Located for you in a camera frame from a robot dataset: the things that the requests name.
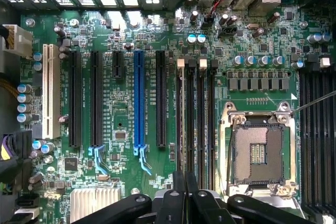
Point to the silver finned heat sink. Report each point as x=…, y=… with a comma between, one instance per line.
x=94, y=205

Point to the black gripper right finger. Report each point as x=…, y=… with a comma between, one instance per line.
x=202, y=208

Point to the white power connector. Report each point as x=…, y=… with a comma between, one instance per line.
x=21, y=40

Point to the metal socket cover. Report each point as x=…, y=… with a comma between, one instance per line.
x=283, y=190

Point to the thin metal locking lever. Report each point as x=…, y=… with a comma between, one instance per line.
x=315, y=102

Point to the black power plug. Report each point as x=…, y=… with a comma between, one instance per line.
x=23, y=142

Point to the blue expansion slot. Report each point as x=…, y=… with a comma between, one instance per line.
x=139, y=98

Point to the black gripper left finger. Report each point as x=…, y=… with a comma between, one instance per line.
x=173, y=208

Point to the black RAM slot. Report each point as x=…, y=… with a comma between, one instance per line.
x=314, y=142
x=213, y=119
x=304, y=142
x=191, y=119
x=333, y=142
x=202, y=119
x=181, y=63
x=324, y=142

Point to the white expansion slot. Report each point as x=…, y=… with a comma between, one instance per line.
x=51, y=90

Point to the CPU socket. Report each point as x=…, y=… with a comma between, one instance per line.
x=258, y=150

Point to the long black expansion slot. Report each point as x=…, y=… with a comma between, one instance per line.
x=161, y=98
x=96, y=98
x=75, y=98

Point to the short black expansion slot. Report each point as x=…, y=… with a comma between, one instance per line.
x=118, y=64

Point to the green Dell motherboard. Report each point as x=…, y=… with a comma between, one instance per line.
x=126, y=103

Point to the black data plug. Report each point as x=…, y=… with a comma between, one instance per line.
x=27, y=201

